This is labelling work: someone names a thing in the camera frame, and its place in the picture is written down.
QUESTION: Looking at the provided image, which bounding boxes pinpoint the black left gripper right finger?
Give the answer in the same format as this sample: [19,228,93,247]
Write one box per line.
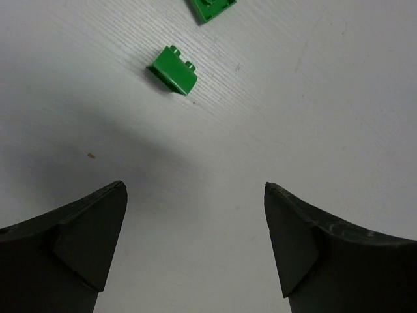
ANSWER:
[264,183,416,312]

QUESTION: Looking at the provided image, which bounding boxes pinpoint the green lego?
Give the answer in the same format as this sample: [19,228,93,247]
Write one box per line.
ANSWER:
[147,45,197,96]

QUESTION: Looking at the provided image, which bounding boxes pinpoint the green lego plate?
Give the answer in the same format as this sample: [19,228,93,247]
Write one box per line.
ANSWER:
[188,0,237,24]

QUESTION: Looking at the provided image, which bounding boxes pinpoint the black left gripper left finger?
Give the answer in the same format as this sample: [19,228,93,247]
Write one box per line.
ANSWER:
[1,181,127,312]

